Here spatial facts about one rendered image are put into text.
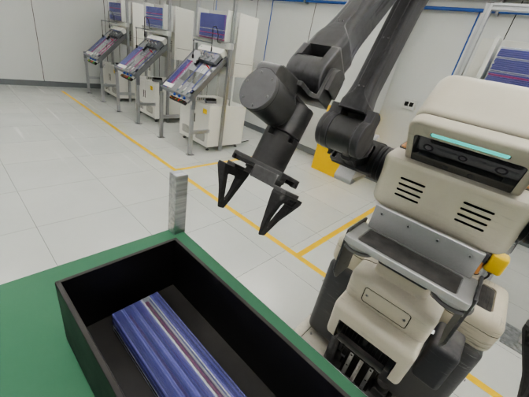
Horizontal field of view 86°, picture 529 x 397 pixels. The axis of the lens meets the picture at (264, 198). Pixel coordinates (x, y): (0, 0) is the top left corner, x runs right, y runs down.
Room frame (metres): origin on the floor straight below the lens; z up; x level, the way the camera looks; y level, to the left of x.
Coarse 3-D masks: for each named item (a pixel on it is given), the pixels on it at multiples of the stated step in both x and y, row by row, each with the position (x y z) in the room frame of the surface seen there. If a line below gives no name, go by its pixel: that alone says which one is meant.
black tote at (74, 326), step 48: (96, 288) 0.28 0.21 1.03; (144, 288) 0.33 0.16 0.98; (192, 288) 0.34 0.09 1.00; (96, 336) 0.25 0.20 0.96; (240, 336) 0.27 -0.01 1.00; (96, 384) 0.17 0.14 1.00; (144, 384) 0.20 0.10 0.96; (240, 384) 0.23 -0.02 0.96; (288, 384) 0.21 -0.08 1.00; (336, 384) 0.19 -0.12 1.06
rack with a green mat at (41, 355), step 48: (144, 240) 0.49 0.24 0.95; (192, 240) 0.53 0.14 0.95; (0, 288) 0.31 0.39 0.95; (48, 288) 0.32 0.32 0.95; (240, 288) 0.41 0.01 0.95; (0, 336) 0.23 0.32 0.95; (48, 336) 0.25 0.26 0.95; (288, 336) 0.32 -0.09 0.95; (0, 384) 0.18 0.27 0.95; (48, 384) 0.19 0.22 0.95
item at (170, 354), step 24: (120, 312) 0.27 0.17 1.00; (144, 312) 0.28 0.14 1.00; (168, 312) 0.29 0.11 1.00; (120, 336) 0.25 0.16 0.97; (144, 336) 0.24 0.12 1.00; (168, 336) 0.25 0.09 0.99; (192, 336) 0.26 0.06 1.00; (144, 360) 0.21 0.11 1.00; (168, 360) 0.22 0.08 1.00; (192, 360) 0.23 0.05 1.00; (168, 384) 0.19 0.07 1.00; (192, 384) 0.20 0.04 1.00; (216, 384) 0.20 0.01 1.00
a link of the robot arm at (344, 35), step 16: (352, 0) 0.56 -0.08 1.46; (368, 0) 0.54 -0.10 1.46; (384, 0) 0.57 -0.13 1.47; (336, 16) 0.54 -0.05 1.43; (352, 16) 0.52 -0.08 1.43; (368, 16) 0.54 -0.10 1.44; (320, 32) 0.51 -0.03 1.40; (336, 32) 0.50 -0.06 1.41; (352, 32) 0.50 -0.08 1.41; (368, 32) 0.55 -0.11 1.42; (304, 48) 0.49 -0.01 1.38; (320, 48) 0.49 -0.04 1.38; (336, 48) 0.47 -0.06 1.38; (352, 48) 0.51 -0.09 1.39; (288, 64) 0.48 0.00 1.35; (304, 64) 0.47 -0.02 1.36; (320, 64) 0.45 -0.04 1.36; (336, 64) 0.47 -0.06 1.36; (304, 80) 0.46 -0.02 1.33; (320, 80) 0.44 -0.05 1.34
